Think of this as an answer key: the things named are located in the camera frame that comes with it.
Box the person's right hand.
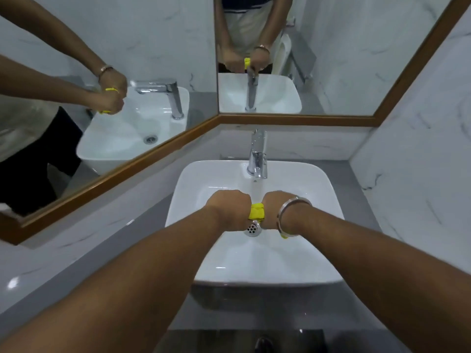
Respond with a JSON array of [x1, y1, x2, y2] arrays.
[[262, 190, 299, 231]]

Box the person's left hand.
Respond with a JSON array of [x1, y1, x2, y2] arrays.
[[205, 190, 253, 232]]

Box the yellow cloth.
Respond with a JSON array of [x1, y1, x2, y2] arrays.
[[248, 203, 288, 240]]

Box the person's right forearm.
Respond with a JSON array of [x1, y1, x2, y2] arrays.
[[283, 201, 471, 353]]

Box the person's left forearm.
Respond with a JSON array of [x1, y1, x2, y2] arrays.
[[0, 202, 226, 353]]

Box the chrome sink drain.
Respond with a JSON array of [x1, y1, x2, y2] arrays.
[[244, 220, 263, 238]]

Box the white ceramic sink basin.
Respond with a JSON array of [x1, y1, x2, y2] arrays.
[[164, 160, 346, 287]]

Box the chrome faucet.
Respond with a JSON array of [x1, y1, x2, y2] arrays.
[[246, 129, 269, 180]]

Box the wide wooden framed mirror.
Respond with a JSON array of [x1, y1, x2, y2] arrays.
[[0, 0, 221, 246]]

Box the person's dark shoe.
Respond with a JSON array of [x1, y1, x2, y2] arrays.
[[254, 336, 275, 353]]

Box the narrow wooden framed mirror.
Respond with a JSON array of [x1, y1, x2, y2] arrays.
[[213, 0, 471, 128]]

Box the silver bracelet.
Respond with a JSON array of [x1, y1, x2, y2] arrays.
[[276, 196, 313, 238]]

